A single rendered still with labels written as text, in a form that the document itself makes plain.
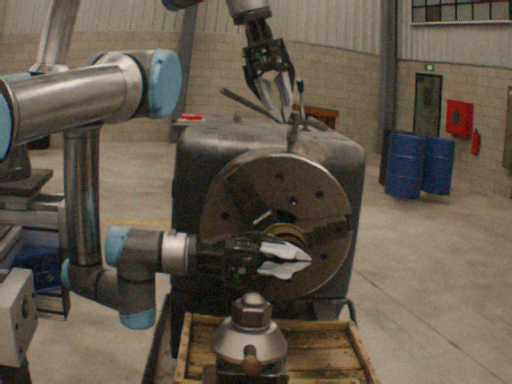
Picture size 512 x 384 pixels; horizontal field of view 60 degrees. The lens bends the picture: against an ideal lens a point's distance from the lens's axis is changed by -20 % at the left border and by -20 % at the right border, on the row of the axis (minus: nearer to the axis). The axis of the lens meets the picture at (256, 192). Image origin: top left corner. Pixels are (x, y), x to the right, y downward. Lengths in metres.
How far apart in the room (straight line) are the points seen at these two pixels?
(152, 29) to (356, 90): 4.92
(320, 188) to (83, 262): 0.50
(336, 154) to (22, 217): 0.75
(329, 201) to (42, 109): 0.68
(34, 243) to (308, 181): 0.60
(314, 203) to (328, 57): 11.01
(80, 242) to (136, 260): 0.13
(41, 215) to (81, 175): 0.18
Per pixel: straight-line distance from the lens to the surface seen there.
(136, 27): 11.04
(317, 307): 1.30
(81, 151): 0.93
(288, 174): 1.09
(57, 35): 1.18
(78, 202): 0.96
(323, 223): 1.08
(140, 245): 0.91
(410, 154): 7.42
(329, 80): 12.07
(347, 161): 1.27
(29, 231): 1.10
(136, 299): 0.95
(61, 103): 0.66
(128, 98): 0.78
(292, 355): 1.02
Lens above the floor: 1.38
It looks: 12 degrees down
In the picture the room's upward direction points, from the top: 5 degrees clockwise
